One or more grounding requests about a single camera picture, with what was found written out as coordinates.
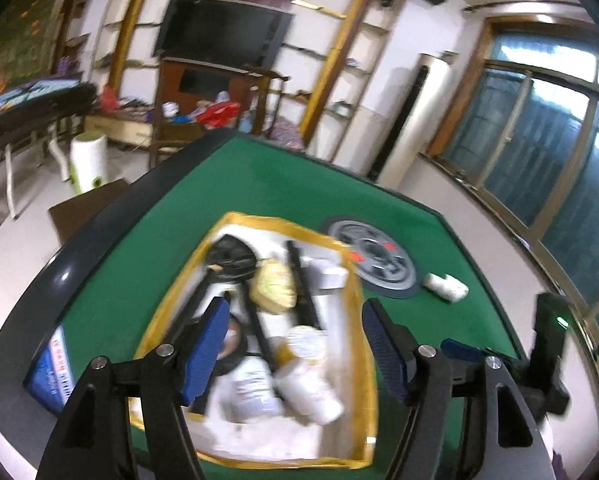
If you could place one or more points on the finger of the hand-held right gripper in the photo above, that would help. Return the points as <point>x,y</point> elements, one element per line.
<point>462,350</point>

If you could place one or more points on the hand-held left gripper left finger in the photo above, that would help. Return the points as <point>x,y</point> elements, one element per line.
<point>204,355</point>

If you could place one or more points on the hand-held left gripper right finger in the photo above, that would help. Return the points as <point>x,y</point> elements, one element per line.
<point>384,355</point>

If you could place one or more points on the white box with gold trim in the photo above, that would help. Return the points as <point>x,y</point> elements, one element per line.
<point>362,385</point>

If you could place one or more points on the large white bottle green label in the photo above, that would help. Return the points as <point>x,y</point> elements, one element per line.
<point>252,390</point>

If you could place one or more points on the long black tube cream end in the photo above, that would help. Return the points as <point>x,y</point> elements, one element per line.
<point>199,295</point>

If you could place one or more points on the black pen with gold bands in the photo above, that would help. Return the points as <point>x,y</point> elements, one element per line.
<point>259,330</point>

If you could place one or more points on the plain white bottle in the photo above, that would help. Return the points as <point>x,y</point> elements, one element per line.
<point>447,287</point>

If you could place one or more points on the white bottle red label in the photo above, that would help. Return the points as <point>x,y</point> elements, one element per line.
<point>309,392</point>

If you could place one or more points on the black rimmed round lid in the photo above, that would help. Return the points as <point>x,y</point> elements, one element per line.
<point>235,366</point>

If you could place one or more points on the beige power socket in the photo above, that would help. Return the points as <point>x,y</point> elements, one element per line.
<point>274,285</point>

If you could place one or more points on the grey round table dial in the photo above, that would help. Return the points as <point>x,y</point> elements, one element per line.
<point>379,255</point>

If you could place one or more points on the thin black stick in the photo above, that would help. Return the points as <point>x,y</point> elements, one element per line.
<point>302,285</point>

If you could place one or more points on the blue card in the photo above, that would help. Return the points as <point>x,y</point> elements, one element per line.
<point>54,370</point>

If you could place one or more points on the brown stool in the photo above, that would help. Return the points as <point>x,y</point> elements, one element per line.
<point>86,207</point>

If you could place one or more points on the wood framed window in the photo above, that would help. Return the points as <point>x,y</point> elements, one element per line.
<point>554,160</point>

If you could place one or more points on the white and green cylinder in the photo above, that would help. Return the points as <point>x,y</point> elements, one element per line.
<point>88,162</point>

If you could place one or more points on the floor standing air conditioner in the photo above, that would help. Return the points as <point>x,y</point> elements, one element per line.
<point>419,120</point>

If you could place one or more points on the floral cloth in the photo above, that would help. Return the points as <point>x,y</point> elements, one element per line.
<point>284,132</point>

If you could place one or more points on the cream low cabinet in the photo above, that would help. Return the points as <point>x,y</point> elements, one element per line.
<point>119,130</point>

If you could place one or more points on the red plastic bag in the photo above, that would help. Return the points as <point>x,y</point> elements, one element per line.
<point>108,99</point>
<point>219,112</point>

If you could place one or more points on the dark wooden chair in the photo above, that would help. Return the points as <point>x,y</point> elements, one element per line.
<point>269,105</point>

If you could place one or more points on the black side table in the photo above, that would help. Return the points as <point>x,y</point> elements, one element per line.
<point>34,110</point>

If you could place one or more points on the black television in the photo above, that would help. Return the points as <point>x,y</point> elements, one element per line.
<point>219,30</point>

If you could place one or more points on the gold framed wall shelf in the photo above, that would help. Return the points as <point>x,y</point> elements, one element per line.
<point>349,60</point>
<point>124,25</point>

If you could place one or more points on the green patterned wall hanging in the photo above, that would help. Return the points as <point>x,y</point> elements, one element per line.
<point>19,35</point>

